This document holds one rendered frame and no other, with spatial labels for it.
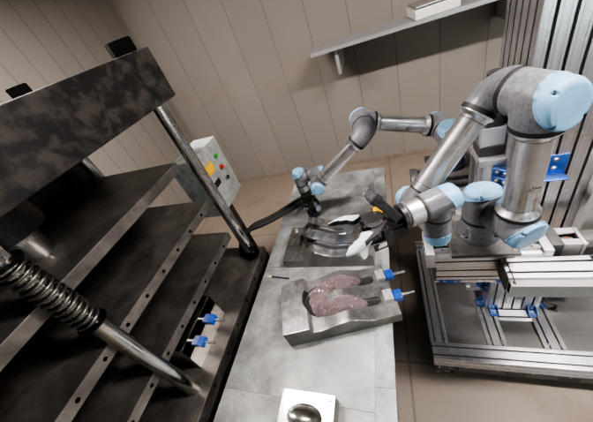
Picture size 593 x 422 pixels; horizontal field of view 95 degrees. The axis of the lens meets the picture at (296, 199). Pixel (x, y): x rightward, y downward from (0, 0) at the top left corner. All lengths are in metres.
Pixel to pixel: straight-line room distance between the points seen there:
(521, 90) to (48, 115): 1.20
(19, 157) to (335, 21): 2.82
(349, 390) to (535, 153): 0.98
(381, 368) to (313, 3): 3.00
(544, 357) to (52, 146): 2.21
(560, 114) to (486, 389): 1.62
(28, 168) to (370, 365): 1.27
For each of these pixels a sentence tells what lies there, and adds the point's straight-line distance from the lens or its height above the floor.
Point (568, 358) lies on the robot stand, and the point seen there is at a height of 0.23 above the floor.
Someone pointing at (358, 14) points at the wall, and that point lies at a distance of 3.22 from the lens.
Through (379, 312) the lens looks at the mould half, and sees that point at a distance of 1.29.
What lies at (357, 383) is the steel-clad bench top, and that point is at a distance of 1.26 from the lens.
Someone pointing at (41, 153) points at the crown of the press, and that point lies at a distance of 0.99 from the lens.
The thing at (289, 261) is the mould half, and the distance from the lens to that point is 1.56.
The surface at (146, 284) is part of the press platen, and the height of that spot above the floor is 1.29.
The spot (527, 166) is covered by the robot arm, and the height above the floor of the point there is 1.46.
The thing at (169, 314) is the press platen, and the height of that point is 1.04.
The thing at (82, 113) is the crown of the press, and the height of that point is 1.91.
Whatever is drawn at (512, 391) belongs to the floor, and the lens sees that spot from 2.14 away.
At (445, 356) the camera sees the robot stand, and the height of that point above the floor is 0.23.
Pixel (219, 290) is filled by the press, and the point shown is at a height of 0.78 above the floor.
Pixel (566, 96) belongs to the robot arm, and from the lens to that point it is 0.83.
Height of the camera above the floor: 1.99
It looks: 36 degrees down
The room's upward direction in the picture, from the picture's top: 22 degrees counter-clockwise
